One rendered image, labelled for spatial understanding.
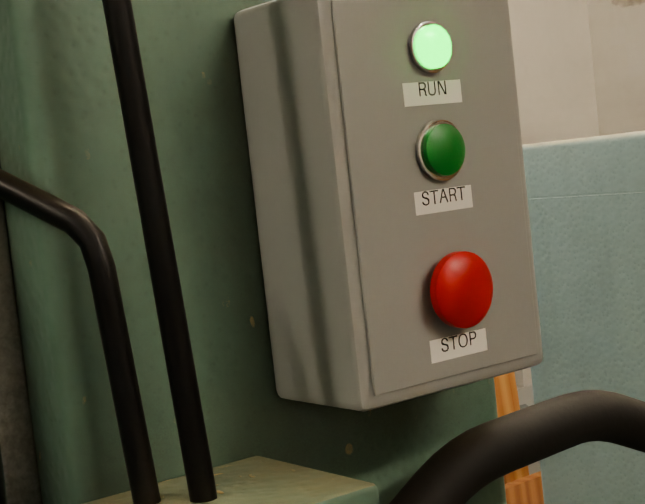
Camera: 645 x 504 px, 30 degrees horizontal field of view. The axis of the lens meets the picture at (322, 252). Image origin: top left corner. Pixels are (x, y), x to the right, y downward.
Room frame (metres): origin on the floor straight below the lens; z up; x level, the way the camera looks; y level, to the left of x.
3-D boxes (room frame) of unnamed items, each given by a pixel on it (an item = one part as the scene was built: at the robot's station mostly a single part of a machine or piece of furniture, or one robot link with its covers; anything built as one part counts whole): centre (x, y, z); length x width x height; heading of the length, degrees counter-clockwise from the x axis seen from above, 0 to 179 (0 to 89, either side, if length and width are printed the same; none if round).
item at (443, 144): (0.48, -0.05, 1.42); 0.02 x 0.01 x 0.02; 126
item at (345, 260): (0.50, -0.03, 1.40); 0.10 x 0.06 x 0.16; 126
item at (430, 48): (0.48, -0.05, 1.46); 0.02 x 0.01 x 0.02; 126
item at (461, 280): (0.47, -0.05, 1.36); 0.03 x 0.01 x 0.03; 126
